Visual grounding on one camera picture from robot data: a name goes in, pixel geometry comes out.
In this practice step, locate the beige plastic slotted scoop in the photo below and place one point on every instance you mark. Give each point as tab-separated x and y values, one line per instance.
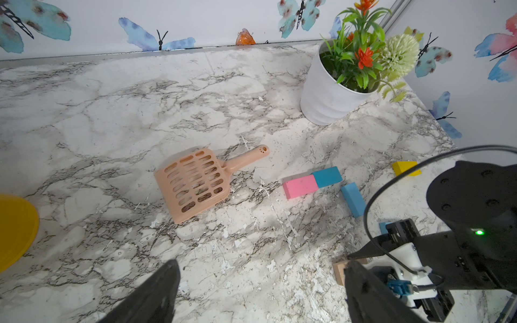
198	181

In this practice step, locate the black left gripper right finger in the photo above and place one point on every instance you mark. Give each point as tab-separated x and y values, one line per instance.
369	300

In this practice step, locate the teal building block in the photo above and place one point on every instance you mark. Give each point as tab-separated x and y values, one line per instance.
327	177

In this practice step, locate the artificial green flower plant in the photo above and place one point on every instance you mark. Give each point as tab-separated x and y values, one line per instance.
361	57

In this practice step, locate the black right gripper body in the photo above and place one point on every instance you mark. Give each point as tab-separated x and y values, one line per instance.
461	259

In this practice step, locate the small yellow building block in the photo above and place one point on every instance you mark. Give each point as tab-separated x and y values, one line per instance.
400	167

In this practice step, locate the pink building block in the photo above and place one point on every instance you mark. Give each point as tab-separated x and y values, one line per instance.
300	187

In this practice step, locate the natural wood building block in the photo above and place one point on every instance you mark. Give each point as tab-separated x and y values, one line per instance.
339	271

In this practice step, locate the yellow cup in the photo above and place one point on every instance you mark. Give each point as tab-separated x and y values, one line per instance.
19	227

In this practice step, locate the white flower pot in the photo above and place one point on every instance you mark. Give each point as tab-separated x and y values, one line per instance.
323	100

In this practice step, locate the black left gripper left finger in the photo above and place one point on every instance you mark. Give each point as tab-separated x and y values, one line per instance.
152	301

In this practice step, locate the light blue building block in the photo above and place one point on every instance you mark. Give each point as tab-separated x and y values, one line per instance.
354	199

